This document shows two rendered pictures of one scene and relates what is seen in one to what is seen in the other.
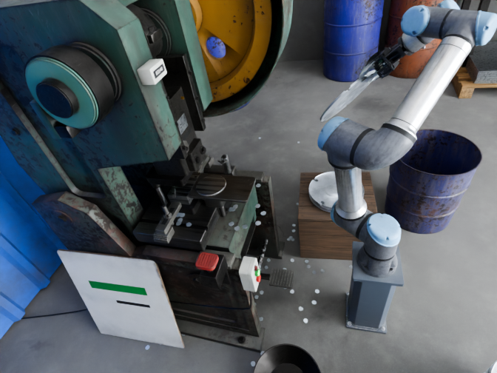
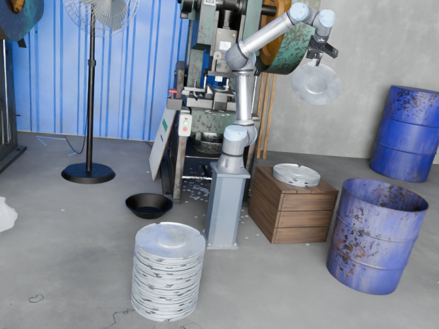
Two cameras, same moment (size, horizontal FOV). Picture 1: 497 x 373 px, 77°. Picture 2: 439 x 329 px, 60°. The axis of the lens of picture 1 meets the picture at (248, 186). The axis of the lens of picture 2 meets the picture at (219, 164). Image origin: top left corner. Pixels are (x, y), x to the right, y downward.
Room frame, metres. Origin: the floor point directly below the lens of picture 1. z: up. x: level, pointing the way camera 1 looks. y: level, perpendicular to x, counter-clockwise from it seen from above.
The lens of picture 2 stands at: (-0.53, -2.03, 1.13)
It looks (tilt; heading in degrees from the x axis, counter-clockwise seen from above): 19 degrees down; 54
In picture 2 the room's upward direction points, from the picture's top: 8 degrees clockwise
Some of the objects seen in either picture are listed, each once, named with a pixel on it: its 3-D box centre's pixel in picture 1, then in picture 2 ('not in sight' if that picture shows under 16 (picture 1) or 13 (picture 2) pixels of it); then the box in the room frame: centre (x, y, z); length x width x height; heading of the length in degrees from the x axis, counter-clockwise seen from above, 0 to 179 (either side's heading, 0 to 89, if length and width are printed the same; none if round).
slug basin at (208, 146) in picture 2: not in sight; (210, 143); (1.02, 0.27, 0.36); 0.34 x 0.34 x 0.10
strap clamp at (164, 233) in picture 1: (166, 217); (193, 87); (0.86, 0.33, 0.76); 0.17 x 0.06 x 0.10; 157
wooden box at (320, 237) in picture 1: (334, 214); (290, 202); (1.20, -0.47, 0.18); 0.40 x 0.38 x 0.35; 73
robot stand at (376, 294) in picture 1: (370, 289); (224, 205); (0.68, -0.45, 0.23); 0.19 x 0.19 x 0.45; 69
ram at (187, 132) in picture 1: (173, 130); (223, 49); (1.00, 0.23, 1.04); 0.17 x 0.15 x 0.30; 67
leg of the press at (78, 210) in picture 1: (151, 277); (174, 123); (0.82, 0.50, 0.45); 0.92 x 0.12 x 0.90; 67
